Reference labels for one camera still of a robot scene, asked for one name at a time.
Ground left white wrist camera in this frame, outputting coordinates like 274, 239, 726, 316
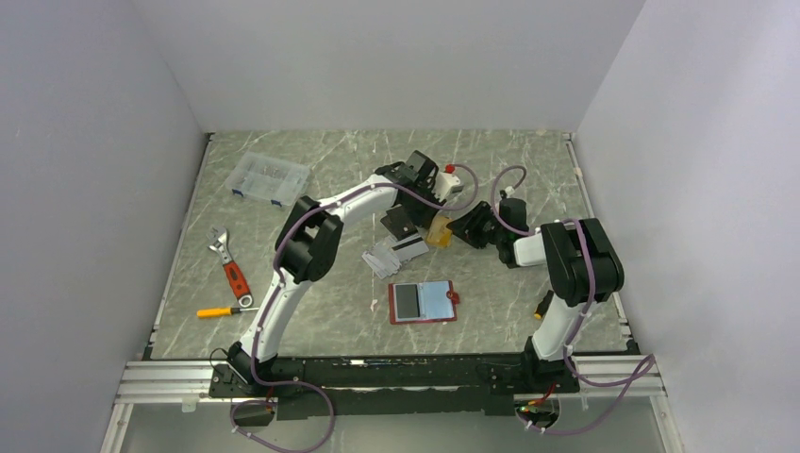
433, 164, 464, 202

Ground orange card stack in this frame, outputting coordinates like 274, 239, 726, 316
425, 214, 453, 248

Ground red utility knife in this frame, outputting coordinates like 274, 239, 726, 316
207, 226, 254, 309

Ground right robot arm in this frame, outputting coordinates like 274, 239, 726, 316
447, 197, 625, 392

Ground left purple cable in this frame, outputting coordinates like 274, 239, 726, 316
231, 163, 480, 453

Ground black card holder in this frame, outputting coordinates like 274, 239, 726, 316
380, 206, 418, 241

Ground white magnetic stripe card stack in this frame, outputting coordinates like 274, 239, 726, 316
361, 235, 430, 279

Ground aluminium frame rail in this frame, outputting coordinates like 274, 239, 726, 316
101, 355, 685, 452

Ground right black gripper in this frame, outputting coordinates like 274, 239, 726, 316
447, 202, 507, 250

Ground yellow black screwdriver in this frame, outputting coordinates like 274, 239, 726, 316
534, 290, 555, 320

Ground red leather wallet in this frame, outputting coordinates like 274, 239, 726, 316
388, 280, 460, 325

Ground clear plastic organizer box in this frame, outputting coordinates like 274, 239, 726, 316
225, 152, 310, 207

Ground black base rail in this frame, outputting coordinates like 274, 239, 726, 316
208, 352, 579, 420

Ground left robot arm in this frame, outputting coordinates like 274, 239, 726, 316
227, 151, 460, 396

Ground single black card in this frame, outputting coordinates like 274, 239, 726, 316
394, 284, 421, 320

